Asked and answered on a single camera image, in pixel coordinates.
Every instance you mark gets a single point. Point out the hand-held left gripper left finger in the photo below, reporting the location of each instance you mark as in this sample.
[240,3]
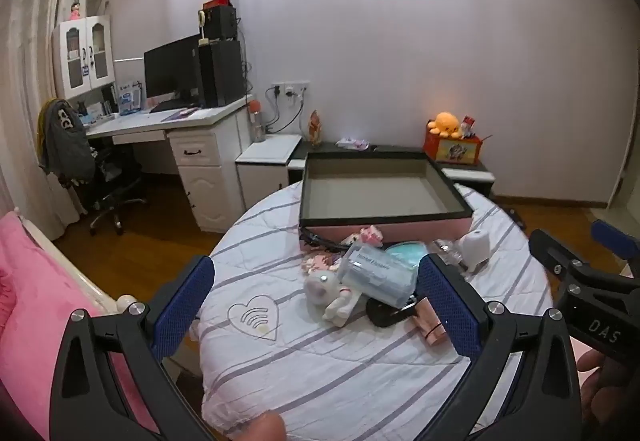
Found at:
[184,303]

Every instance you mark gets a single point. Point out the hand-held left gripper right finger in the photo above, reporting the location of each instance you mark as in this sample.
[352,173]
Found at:
[450,308]

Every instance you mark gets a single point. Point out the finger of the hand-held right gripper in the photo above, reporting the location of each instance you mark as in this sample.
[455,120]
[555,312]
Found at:
[555,251]
[615,241]

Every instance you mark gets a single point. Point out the rose gold cylinder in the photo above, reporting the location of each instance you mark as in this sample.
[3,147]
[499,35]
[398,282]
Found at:
[431,323]

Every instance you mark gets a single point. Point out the clear glass item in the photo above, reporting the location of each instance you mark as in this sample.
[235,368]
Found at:
[447,253]

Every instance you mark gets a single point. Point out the black case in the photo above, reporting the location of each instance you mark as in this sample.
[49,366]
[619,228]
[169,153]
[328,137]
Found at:
[387,313]

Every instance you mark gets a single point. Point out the white dispenser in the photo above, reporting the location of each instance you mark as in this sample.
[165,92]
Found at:
[475,248]

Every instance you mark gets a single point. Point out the clear pack of tissues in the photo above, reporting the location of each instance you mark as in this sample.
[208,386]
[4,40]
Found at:
[375,273]

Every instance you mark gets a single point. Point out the white rabbit toy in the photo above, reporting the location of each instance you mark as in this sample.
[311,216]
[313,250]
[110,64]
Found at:
[325,291]

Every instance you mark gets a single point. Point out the pink storage tray box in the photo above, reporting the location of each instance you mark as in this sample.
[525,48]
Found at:
[375,191]

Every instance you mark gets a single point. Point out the person's right hand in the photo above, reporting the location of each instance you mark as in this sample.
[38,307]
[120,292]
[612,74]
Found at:
[592,376]

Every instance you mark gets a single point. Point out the teal round container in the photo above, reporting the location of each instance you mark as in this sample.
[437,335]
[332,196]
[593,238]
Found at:
[407,252]

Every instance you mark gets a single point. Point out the pink block toy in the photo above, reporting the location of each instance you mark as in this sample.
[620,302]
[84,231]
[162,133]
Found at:
[370,236]

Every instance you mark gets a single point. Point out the black office chair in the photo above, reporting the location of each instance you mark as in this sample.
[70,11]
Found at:
[112,186]

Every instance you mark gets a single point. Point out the white striped bedsheet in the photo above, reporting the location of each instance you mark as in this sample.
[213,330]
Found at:
[325,366]

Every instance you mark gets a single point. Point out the white desk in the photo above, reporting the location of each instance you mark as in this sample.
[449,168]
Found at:
[200,161]

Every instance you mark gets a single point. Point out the red printed box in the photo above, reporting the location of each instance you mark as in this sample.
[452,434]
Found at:
[452,150]

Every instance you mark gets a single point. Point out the black hair clip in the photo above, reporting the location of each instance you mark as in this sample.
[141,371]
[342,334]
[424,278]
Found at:
[315,238]

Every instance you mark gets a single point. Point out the small red white card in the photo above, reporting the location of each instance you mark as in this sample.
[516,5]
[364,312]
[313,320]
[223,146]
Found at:
[469,126]

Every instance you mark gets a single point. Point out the orange octopus plush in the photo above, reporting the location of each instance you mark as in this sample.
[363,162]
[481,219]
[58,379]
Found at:
[446,123]

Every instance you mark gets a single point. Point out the white nightstand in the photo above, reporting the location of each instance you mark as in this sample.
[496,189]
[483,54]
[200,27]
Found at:
[265,156]

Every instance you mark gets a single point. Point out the small patterned pouch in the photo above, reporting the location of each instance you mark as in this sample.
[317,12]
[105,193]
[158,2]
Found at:
[352,143]

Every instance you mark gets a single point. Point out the bottle with orange cap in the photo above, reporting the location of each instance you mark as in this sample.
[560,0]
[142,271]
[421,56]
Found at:
[257,123]

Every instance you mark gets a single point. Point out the blue box on desk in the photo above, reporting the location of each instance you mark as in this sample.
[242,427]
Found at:
[130,97]

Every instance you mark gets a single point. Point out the orange snack bag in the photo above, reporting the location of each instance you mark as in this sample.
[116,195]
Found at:
[315,128]

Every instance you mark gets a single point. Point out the black computer monitor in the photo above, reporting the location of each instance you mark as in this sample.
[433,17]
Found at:
[170,71]

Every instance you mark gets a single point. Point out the black computer tower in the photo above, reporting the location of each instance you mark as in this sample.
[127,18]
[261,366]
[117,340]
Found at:
[222,73]

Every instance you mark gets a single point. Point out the white glass-door cabinet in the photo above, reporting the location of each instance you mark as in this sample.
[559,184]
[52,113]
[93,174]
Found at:
[85,56]

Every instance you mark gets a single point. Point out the beige curtain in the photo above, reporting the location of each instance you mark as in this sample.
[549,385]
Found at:
[25,71]

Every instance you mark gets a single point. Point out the black speaker box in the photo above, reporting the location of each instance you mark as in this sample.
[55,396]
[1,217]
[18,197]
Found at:
[220,23]

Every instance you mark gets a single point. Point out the small pink doll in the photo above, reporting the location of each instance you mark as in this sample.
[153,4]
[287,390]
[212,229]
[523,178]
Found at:
[76,10]

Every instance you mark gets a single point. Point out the white bed frame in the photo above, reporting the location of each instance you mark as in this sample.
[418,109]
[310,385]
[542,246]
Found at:
[65,266]

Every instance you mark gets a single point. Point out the white wall power outlet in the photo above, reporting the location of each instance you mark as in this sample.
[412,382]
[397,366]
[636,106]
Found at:
[290,89]

